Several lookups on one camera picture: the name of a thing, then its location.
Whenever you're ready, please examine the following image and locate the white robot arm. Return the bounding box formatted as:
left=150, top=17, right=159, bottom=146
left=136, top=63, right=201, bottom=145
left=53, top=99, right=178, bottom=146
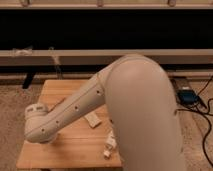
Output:
left=24, top=54, right=187, bottom=171

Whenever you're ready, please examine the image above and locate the grey horizontal rail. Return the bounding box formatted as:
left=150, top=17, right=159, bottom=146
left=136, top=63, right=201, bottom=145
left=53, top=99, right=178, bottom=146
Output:
left=0, top=49, right=213, bottom=66

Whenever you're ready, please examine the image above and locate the black cable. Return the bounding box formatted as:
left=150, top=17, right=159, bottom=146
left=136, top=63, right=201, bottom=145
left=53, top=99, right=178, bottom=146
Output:
left=170, top=75, right=213, bottom=168

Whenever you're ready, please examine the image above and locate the blue power adapter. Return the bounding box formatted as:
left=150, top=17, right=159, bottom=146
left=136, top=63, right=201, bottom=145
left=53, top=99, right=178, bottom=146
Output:
left=178, top=90, right=198, bottom=105

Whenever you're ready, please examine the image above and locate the small white block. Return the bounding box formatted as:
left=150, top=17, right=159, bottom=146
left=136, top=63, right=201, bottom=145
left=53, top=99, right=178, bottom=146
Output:
left=85, top=112, right=101, bottom=128

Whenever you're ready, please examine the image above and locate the wooden table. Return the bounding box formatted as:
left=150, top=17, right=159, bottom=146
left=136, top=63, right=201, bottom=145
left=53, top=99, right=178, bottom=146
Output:
left=16, top=78, right=123, bottom=169

